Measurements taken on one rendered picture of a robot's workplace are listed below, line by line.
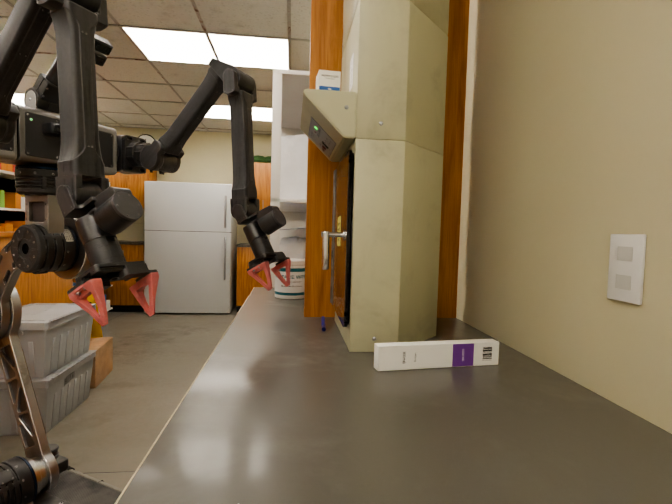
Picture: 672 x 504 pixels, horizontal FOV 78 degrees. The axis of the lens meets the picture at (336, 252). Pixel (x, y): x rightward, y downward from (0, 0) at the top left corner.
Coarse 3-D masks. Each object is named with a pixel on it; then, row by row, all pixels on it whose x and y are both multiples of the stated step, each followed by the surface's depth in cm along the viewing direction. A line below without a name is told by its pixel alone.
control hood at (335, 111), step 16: (304, 96) 89; (320, 96) 88; (336, 96) 88; (352, 96) 89; (304, 112) 100; (320, 112) 89; (336, 112) 89; (352, 112) 89; (304, 128) 114; (336, 128) 89; (352, 128) 89; (336, 144) 99; (336, 160) 118
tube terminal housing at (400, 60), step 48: (384, 0) 88; (384, 48) 89; (432, 48) 98; (384, 96) 90; (432, 96) 99; (384, 144) 90; (432, 144) 101; (384, 192) 91; (432, 192) 102; (384, 240) 91; (432, 240) 104; (384, 288) 92; (432, 288) 105; (384, 336) 92; (432, 336) 107
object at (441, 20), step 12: (348, 0) 107; (408, 0) 90; (420, 0) 93; (432, 0) 97; (444, 0) 102; (348, 12) 107; (432, 12) 97; (444, 12) 102; (348, 24) 106; (444, 24) 103
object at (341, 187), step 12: (348, 156) 91; (336, 168) 117; (348, 168) 90; (336, 180) 116; (348, 180) 90; (336, 192) 115; (348, 192) 91; (336, 204) 115; (348, 204) 91; (336, 216) 114; (348, 216) 91; (336, 228) 113; (348, 228) 91; (336, 240) 112; (348, 240) 91; (336, 252) 112; (348, 252) 91; (336, 264) 111; (348, 264) 91; (336, 276) 110; (348, 276) 92; (336, 288) 110; (348, 288) 92; (336, 300) 109; (336, 312) 108
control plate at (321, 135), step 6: (312, 120) 99; (312, 126) 104; (318, 126) 99; (312, 132) 110; (318, 132) 104; (324, 132) 99; (312, 138) 115; (318, 138) 109; (324, 138) 104; (330, 138) 99; (318, 144) 115; (330, 144) 104; (330, 150) 109
